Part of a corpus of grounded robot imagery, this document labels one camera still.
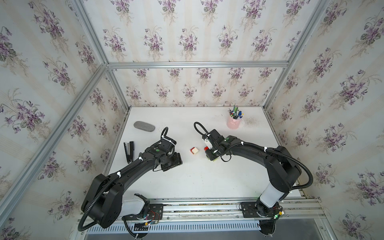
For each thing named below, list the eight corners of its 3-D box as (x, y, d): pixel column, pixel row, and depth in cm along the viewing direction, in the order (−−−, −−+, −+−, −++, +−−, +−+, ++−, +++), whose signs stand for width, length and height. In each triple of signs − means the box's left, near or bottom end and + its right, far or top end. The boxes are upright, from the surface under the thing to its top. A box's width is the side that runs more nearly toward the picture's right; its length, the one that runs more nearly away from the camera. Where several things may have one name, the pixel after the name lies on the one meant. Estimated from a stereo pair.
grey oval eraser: (134, 127, 110) (132, 124, 107) (137, 123, 113) (136, 120, 110) (152, 133, 107) (151, 130, 104) (155, 128, 110) (155, 125, 107)
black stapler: (126, 164, 91) (124, 162, 89) (125, 145, 100) (123, 142, 98) (134, 161, 93) (133, 159, 90) (133, 143, 101) (131, 140, 99)
